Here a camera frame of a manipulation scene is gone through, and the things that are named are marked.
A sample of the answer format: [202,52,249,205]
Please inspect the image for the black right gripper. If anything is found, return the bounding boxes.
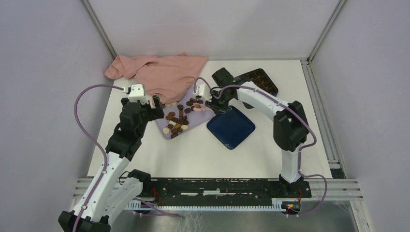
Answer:
[205,89,233,115]

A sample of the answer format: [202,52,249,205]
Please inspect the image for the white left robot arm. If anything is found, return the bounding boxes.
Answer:
[58,95,164,232]

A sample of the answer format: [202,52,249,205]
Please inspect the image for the pink handled metal tongs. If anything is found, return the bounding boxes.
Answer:
[191,105,212,112]

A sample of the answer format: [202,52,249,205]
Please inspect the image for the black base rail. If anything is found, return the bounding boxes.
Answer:
[137,178,312,207]

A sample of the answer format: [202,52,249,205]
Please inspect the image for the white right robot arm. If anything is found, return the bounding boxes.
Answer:
[193,68,311,197]

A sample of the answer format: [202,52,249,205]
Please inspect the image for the pink cloth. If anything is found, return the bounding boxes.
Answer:
[104,53,208,103]

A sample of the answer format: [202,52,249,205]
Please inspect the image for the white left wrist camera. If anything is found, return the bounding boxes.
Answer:
[123,84,149,104]

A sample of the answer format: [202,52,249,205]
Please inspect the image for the dark blue chocolate box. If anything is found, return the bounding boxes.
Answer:
[240,68,279,97]

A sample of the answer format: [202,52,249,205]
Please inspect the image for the lilac plastic tray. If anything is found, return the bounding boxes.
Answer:
[155,87,215,140]

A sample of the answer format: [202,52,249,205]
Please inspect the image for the dark blue box lid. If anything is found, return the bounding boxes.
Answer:
[206,106,256,150]

